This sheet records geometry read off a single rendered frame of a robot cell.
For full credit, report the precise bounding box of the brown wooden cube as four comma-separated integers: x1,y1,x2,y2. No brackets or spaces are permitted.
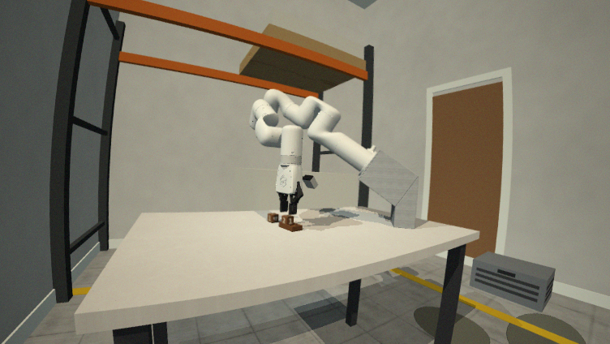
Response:
281,215,294,226
268,213,279,223

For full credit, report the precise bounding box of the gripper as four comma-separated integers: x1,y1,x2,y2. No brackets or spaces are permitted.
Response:
276,163,303,215

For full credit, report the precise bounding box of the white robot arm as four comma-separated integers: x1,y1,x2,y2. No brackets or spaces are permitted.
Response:
249,89,376,176

